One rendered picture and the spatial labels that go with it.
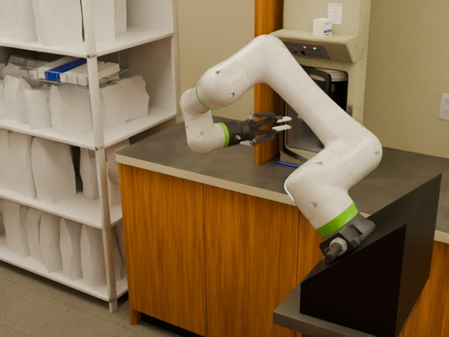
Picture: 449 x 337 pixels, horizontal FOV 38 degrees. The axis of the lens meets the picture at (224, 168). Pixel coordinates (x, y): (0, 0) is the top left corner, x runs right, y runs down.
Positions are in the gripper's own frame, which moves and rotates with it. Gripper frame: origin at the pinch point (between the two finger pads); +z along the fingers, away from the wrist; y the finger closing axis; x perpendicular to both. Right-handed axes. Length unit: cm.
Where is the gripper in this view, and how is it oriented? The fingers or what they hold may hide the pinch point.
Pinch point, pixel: (282, 124)
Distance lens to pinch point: 254.1
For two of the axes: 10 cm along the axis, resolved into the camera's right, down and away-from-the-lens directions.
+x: -5.0, -3.2, 8.1
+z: 8.7, -1.9, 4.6
